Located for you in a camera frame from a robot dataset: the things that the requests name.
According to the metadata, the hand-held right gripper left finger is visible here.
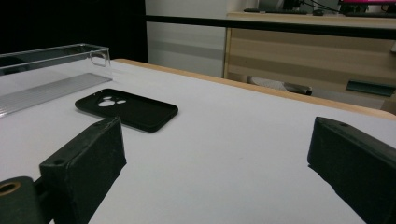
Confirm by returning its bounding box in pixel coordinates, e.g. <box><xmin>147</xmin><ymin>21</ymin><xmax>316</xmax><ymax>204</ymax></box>
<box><xmin>38</xmin><ymin>116</ymin><xmax>127</xmax><ymax>224</ymax></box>

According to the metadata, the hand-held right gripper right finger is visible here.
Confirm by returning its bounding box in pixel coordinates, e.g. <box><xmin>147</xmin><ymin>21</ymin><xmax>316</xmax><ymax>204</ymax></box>
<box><xmin>306</xmin><ymin>116</ymin><xmax>396</xmax><ymax>224</ymax></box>

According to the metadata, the black phone case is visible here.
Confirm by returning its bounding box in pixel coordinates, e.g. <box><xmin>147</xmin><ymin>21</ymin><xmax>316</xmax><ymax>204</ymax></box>
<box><xmin>74</xmin><ymin>88</ymin><xmax>179</xmax><ymax>133</ymax></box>

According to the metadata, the clear plastic tray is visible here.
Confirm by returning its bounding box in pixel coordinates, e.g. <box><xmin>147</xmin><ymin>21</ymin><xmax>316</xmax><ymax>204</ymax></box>
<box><xmin>0</xmin><ymin>43</ymin><xmax>113</xmax><ymax>119</ymax></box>

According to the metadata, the light wooden desk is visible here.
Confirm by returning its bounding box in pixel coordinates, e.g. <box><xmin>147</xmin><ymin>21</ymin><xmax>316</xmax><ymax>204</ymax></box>
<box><xmin>222</xmin><ymin>11</ymin><xmax>396</xmax><ymax>115</ymax></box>

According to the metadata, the dark curtain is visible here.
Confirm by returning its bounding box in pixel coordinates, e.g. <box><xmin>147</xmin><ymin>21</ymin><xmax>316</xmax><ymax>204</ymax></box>
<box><xmin>0</xmin><ymin>0</ymin><xmax>149</xmax><ymax>63</ymax></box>

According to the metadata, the black keyboard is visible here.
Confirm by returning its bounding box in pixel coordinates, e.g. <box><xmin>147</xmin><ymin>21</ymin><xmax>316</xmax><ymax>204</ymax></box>
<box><xmin>243</xmin><ymin>7</ymin><xmax>309</xmax><ymax>16</ymax></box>
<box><xmin>345</xmin><ymin>11</ymin><xmax>396</xmax><ymax>19</ymax></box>

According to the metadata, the white cabinet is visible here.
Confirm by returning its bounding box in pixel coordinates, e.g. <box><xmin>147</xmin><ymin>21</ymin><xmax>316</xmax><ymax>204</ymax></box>
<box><xmin>145</xmin><ymin>0</ymin><xmax>230</xmax><ymax>78</ymax></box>

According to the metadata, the dark green drawer handle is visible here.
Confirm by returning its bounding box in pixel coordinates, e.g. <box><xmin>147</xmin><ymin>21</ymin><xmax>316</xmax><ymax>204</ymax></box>
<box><xmin>346</xmin><ymin>79</ymin><xmax>396</xmax><ymax>97</ymax></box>

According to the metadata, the black horizontal frame bar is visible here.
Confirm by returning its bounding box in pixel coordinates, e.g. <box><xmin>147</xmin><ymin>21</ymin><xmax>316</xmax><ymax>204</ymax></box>
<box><xmin>145</xmin><ymin>14</ymin><xmax>396</xmax><ymax>40</ymax></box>

